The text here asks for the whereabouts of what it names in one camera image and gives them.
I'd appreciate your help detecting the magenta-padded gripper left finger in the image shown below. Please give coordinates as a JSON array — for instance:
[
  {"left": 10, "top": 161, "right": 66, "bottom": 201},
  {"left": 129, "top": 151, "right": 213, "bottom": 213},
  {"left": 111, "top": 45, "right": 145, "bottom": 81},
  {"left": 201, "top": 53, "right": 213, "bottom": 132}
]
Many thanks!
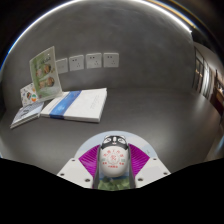
[{"left": 57, "top": 144, "right": 102, "bottom": 190}]

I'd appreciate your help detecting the green menu sign stand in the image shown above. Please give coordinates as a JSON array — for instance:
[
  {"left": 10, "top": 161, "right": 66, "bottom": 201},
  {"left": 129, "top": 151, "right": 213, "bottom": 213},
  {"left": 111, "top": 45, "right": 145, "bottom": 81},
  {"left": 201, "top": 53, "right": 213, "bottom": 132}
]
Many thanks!
[{"left": 29, "top": 45, "right": 63, "bottom": 103}]

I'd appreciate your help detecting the grey striped cover book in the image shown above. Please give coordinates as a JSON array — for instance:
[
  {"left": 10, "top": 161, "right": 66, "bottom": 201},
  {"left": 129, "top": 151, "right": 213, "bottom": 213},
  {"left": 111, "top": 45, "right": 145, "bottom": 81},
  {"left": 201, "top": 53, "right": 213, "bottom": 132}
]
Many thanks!
[{"left": 9, "top": 100, "right": 45, "bottom": 130}]

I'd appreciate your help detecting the round light blue mouse pad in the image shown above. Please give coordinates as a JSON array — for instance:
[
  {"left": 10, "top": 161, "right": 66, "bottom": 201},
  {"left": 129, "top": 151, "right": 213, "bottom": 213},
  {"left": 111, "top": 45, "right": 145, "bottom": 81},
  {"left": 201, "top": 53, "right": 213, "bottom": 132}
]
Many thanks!
[{"left": 73, "top": 130, "right": 155, "bottom": 191}]

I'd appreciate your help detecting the white panda-print computer mouse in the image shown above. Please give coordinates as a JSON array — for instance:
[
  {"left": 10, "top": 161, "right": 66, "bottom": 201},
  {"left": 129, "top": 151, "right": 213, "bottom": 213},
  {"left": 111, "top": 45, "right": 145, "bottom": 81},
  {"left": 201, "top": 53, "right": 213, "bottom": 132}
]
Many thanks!
[{"left": 98, "top": 134, "right": 130, "bottom": 178}]

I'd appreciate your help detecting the white colourful sticker card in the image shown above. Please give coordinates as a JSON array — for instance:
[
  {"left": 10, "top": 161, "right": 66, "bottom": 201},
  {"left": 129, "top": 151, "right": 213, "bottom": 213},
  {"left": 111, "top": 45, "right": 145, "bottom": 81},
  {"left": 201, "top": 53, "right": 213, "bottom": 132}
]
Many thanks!
[{"left": 19, "top": 82, "right": 38, "bottom": 108}]

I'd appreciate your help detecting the white book with blue band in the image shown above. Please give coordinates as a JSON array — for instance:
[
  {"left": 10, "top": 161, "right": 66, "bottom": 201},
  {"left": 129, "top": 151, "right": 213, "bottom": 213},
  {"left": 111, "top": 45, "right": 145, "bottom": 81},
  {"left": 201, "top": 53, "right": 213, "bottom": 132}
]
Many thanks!
[{"left": 40, "top": 87, "right": 108, "bottom": 124}]

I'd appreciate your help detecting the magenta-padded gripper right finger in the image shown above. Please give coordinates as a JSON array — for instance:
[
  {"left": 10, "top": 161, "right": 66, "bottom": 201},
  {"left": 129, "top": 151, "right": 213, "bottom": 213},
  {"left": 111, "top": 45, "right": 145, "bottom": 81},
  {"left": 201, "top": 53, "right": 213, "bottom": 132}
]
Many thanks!
[{"left": 128, "top": 143, "right": 172, "bottom": 188}]

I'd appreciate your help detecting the dark framed glass door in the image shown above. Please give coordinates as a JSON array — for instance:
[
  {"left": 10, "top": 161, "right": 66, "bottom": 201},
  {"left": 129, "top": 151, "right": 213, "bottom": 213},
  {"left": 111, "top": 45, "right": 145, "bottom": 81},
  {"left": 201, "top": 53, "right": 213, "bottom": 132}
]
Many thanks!
[{"left": 191, "top": 45, "right": 214, "bottom": 101}]

